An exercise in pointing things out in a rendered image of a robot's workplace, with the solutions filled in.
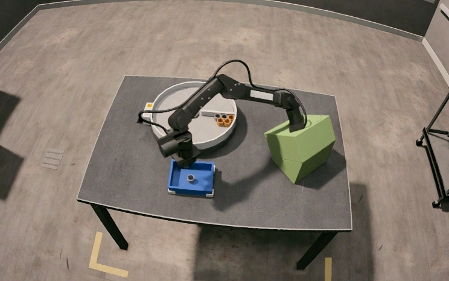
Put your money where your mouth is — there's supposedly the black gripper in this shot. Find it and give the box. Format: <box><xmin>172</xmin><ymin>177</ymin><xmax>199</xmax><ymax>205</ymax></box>
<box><xmin>171</xmin><ymin>144</ymin><xmax>201</xmax><ymax>170</ymax></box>

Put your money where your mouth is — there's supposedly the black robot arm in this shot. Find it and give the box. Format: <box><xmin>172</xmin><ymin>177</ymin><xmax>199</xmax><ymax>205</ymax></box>
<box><xmin>157</xmin><ymin>74</ymin><xmax>305</xmax><ymax>158</ymax></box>

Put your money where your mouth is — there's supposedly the blue open tray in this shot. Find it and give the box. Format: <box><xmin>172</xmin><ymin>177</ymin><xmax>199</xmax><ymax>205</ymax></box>
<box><xmin>168</xmin><ymin>159</ymin><xmax>214</xmax><ymax>196</ymax></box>

